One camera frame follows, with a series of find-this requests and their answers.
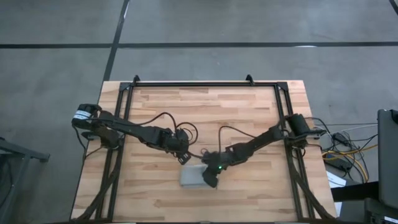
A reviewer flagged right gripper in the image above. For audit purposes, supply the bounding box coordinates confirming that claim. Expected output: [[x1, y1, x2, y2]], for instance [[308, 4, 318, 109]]
[[201, 148, 238, 189]]

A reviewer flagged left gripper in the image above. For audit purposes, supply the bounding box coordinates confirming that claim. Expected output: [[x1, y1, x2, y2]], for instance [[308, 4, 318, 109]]
[[159, 128, 192, 166]]

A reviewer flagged light blue waffle towel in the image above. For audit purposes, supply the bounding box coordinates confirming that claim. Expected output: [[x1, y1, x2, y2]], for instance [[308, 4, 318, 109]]
[[179, 164, 218, 189]]

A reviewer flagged white paper sheet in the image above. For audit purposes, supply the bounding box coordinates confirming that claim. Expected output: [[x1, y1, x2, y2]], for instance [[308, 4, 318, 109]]
[[325, 170, 346, 189]]

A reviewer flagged black power brick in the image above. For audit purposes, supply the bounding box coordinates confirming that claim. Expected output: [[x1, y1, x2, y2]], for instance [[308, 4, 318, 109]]
[[325, 157, 354, 172], [334, 133, 351, 144]]

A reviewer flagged black workbench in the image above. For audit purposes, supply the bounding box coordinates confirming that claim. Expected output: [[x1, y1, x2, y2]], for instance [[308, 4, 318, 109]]
[[330, 181, 398, 224]]

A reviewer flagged grey metal stand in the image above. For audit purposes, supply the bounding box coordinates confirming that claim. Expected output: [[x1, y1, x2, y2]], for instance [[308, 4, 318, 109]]
[[0, 136, 51, 224]]

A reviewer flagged grey monitor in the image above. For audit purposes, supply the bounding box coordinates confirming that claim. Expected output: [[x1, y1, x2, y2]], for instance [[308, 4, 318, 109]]
[[377, 108, 398, 210]]

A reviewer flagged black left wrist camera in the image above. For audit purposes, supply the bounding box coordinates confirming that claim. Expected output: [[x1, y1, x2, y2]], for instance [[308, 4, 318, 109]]
[[175, 128, 191, 142]]

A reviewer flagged black right camera cable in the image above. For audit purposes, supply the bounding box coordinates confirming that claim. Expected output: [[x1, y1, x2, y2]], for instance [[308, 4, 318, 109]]
[[217, 125, 257, 155]]

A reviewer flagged black camera cable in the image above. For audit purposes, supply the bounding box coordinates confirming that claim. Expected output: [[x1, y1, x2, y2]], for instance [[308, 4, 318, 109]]
[[136, 111, 199, 146], [217, 125, 257, 155]]

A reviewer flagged black left camera cable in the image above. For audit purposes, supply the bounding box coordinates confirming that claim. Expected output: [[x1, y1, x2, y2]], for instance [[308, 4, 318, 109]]
[[136, 111, 199, 146]]

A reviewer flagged black aluminium table frame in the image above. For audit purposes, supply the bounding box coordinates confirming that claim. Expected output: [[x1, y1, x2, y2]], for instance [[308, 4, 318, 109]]
[[70, 74, 337, 222]]

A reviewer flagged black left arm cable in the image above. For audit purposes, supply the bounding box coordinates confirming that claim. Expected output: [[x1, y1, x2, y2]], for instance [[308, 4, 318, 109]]
[[72, 125, 104, 162]]

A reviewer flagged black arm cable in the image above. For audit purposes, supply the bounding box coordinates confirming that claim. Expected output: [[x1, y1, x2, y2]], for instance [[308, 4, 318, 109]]
[[72, 125, 104, 162], [304, 116, 332, 135]]

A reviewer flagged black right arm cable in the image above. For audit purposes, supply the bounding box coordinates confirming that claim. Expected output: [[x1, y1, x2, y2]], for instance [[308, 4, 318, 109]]
[[304, 116, 332, 135]]

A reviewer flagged yellow floor cable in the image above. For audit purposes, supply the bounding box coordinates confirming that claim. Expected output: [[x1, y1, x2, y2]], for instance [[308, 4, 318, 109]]
[[322, 143, 379, 184]]

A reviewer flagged black floor cable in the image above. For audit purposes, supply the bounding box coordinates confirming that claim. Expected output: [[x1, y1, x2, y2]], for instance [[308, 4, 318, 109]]
[[348, 133, 379, 156]]

